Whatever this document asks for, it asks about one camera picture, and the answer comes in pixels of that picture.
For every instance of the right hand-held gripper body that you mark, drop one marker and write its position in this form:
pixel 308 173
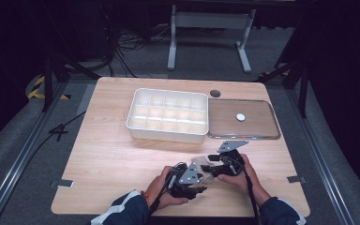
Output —
pixel 231 159

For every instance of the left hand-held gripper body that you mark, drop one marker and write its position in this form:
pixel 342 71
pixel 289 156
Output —
pixel 186 181

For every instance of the beige sock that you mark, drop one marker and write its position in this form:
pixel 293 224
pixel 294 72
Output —
pixel 206 175

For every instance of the person's left hand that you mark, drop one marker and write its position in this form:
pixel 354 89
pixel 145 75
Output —
pixel 162 190

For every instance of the person's right hand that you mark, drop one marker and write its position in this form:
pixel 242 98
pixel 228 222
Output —
pixel 243 184

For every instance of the clear box lid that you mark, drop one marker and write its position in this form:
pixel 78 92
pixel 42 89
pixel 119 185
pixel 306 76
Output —
pixel 243 123

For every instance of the white divided storage box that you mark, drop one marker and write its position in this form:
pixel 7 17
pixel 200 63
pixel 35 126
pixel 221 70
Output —
pixel 168 115

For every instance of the black tripod stand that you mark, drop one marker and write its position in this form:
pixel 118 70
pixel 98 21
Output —
pixel 51 78
pixel 300 78

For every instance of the yellow black hazard tape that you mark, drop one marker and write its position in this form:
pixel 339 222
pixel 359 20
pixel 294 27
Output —
pixel 35 89

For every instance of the aluminium floor rail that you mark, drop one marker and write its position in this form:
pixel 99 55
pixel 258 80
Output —
pixel 320 156
pixel 18 162

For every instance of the white metal table frame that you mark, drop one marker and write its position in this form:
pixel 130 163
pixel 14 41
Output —
pixel 211 20

